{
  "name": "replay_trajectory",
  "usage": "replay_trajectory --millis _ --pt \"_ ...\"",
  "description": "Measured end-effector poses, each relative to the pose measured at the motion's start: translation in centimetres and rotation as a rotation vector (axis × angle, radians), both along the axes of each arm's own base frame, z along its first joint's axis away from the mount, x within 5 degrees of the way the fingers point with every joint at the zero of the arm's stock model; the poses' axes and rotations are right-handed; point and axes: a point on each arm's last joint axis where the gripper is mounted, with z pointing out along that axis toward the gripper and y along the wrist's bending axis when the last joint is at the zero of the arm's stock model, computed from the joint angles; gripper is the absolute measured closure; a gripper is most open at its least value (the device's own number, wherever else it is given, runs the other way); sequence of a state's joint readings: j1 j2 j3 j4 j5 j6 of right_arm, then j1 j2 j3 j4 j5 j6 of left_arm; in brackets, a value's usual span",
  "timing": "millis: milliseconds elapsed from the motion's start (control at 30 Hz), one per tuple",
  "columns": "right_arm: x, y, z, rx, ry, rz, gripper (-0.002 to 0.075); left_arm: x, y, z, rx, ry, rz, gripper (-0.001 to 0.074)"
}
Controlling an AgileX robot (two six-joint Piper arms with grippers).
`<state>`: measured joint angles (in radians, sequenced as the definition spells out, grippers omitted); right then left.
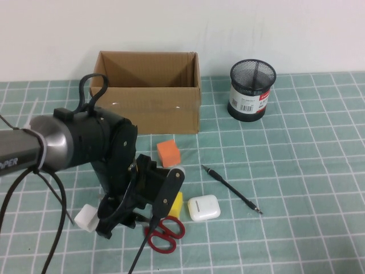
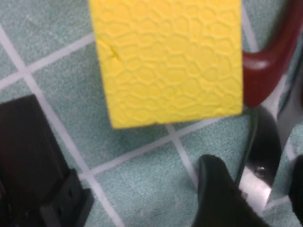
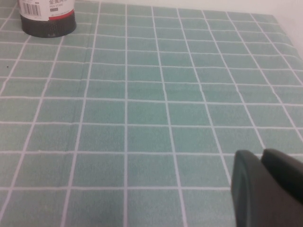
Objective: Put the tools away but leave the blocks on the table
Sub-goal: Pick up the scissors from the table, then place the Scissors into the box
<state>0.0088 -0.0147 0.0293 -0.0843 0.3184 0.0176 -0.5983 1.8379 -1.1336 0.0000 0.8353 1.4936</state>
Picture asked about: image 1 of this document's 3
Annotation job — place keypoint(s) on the white foam block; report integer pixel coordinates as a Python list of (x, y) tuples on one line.
[(84, 218)]

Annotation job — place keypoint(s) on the orange foam block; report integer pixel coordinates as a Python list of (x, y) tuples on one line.
[(168, 154)]

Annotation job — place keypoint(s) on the white earbuds case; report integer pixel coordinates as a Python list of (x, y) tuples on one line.
[(204, 208)]

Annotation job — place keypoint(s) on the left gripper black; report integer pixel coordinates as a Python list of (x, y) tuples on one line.
[(119, 211)]

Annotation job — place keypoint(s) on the yellow foam block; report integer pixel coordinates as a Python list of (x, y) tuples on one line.
[(176, 207)]

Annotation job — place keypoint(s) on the green grid table mat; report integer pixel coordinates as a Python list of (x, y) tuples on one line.
[(285, 171)]

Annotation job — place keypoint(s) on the black pen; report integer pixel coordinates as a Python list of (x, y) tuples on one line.
[(232, 189)]

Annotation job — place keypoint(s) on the black mesh pen holder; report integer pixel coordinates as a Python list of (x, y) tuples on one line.
[(251, 97)]

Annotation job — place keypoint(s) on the brown cardboard box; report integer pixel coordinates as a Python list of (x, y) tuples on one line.
[(159, 111)]

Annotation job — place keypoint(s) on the white zip tie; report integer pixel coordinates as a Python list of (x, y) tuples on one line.
[(41, 151)]

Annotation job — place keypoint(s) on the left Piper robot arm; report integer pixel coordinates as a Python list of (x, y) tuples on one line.
[(17, 145)]

